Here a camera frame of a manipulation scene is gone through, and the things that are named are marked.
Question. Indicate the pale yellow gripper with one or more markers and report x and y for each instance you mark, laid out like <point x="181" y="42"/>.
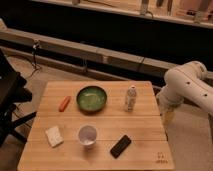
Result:
<point x="167" y="116"/>

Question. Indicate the black remote control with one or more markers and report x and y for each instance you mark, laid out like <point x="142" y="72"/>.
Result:
<point x="120" y="146"/>

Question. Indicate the green bowl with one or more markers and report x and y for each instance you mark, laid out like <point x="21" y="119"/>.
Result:
<point x="91" y="98"/>

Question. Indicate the white paper cup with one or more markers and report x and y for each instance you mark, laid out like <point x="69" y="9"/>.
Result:
<point x="87" y="136"/>

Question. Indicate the orange carrot toy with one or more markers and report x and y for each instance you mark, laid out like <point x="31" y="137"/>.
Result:
<point x="64" y="103"/>

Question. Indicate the white sponge block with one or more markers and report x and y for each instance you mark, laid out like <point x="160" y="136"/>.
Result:
<point x="54" y="137"/>

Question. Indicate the black chair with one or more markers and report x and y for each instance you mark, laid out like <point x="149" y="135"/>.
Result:
<point x="12" y="90"/>

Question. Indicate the black stand with cable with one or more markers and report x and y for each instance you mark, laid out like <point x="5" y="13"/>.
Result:
<point x="35" y="65"/>

